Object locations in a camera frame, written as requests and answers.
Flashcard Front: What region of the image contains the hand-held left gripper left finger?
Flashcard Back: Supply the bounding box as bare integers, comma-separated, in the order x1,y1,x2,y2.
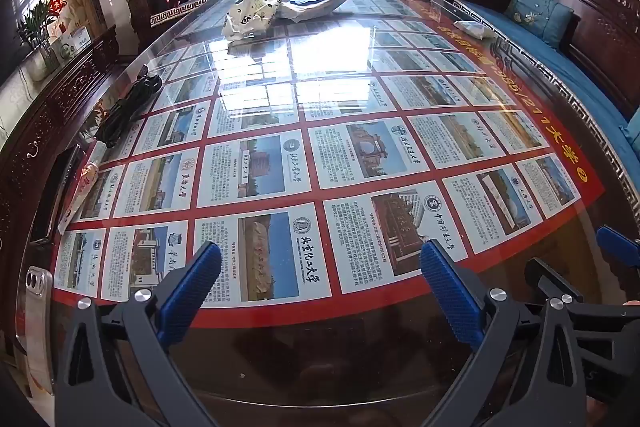
54,241,223,427

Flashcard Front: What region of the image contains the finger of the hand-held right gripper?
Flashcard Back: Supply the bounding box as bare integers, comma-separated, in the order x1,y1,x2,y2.
525,257,584,304
596,226,640,269

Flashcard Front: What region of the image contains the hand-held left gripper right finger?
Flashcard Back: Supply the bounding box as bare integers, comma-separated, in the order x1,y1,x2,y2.
419,239,608,427

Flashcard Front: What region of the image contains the plain blue cushion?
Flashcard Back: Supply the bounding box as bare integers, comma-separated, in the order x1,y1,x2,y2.
619,109,640,158

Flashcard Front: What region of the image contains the silver smartphone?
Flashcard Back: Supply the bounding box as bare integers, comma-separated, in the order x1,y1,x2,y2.
20,264,54,395

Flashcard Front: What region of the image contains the black tablet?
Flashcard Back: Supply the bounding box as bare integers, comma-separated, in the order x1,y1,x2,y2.
27,144,83,249

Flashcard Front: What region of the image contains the blue seat mat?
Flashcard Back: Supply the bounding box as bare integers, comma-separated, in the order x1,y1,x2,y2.
457,0,640,168

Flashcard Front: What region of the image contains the red printed poster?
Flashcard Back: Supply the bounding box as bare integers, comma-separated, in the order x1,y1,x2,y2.
52,0,607,329

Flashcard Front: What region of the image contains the dark wooden sideboard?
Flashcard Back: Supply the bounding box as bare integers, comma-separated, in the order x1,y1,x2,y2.
0,24,121,268

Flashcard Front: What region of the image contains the blue floral cushion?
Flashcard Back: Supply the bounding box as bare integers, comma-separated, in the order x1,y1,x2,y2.
504,0,575,50

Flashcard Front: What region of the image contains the dark carved wooden bench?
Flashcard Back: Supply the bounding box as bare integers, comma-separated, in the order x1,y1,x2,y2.
452,0,640,212

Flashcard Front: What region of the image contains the white tissue packet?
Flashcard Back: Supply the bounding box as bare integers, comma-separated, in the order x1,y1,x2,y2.
452,21,496,40

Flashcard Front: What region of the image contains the white green cardboard box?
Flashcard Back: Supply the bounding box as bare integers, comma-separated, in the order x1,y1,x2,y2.
52,27,94,60

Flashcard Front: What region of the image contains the crumpled white printed wrapper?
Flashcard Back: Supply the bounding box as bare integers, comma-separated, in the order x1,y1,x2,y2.
222,0,286,40

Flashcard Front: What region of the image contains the green potted plant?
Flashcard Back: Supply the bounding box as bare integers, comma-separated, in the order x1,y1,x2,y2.
17,0,64,80

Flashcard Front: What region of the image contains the black power cable bundle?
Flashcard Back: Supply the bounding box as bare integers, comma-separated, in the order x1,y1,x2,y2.
95,64,164,148

